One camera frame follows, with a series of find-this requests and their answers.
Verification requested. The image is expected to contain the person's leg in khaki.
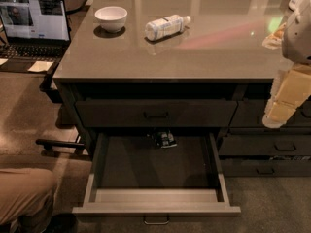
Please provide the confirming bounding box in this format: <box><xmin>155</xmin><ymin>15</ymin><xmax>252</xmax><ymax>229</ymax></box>
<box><xmin>0</xmin><ymin>168</ymin><xmax>57</xmax><ymax>233</ymax></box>

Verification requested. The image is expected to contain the bottom right drawer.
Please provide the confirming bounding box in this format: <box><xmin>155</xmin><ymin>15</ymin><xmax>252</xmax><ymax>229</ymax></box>
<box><xmin>221</xmin><ymin>159</ymin><xmax>311</xmax><ymax>177</ymax></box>

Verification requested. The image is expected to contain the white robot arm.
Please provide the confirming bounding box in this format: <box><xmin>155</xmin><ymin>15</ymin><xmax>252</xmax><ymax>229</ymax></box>
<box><xmin>262</xmin><ymin>0</ymin><xmax>311</xmax><ymax>128</ymax></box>

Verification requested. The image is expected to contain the middle right drawer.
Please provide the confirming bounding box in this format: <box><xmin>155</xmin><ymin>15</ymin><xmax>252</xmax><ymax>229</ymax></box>
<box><xmin>219</xmin><ymin>135</ymin><xmax>311</xmax><ymax>156</ymax></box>

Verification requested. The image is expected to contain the white paper note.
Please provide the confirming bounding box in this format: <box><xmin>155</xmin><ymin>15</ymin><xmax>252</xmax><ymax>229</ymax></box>
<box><xmin>28</xmin><ymin>61</ymin><xmax>52</xmax><ymax>73</ymax></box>

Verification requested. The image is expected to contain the closed top left drawer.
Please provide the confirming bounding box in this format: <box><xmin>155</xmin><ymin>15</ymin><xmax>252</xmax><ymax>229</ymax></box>
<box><xmin>75</xmin><ymin>99</ymin><xmax>237</xmax><ymax>127</ymax></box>

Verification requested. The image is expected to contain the blue chip bag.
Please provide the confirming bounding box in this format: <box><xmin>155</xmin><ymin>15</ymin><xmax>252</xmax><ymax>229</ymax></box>
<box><xmin>153</xmin><ymin>131</ymin><xmax>177</xmax><ymax>149</ymax></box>

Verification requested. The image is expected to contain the snack bag on counter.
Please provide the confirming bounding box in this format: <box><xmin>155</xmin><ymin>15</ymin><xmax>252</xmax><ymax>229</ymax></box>
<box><xmin>262</xmin><ymin>23</ymin><xmax>286</xmax><ymax>50</ymax></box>

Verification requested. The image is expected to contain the open middle drawer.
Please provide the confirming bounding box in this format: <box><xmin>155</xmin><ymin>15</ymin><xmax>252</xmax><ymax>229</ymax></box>
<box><xmin>73</xmin><ymin>133</ymin><xmax>241</xmax><ymax>225</ymax></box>

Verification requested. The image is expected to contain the clear plastic water bottle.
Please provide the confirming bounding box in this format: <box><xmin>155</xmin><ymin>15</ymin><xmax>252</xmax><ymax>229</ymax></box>
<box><xmin>145</xmin><ymin>15</ymin><xmax>191</xmax><ymax>41</ymax></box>

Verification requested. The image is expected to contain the top right drawer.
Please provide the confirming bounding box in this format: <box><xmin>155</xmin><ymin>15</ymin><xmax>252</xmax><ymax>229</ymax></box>
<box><xmin>230</xmin><ymin>99</ymin><xmax>311</xmax><ymax>128</ymax></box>

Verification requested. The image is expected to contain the white ceramic bowl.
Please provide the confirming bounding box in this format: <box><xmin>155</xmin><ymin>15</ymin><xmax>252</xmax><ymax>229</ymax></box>
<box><xmin>94</xmin><ymin>6</ymin><xmax>127</xmax><ymax>33</ymax></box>

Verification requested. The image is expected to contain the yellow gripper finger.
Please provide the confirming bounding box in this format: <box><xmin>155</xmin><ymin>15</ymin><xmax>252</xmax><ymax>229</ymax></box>
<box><xmin>262</xmin><ymin>63</ymin><xmax>311</xmax><ymax>129</ymax></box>

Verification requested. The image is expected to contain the black chair base leg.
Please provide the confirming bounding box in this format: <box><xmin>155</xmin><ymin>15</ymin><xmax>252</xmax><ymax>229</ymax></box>
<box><xmin>35</xmin><ymin>139</ymin><xmax>85</xmax><ymax>151</ymax></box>

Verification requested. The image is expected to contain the open black laptop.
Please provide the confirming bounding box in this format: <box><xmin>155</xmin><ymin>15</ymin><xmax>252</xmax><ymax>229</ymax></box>
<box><xmin>0</xmin><ymin>0</ymin><xmax>71</xmax><ymax>62</ymax></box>

